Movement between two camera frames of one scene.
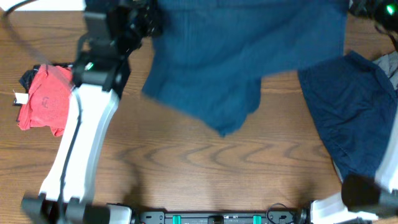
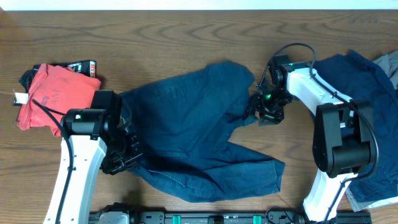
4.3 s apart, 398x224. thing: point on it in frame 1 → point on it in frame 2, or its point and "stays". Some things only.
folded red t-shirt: x=48 y=100 stays
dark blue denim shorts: x=211 y=56 → x=182 y=126
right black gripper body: x=386 y=9 → x=271 y=107
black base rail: x=273 y=217 stays
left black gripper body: x=149 y=23 → x=123 y=157
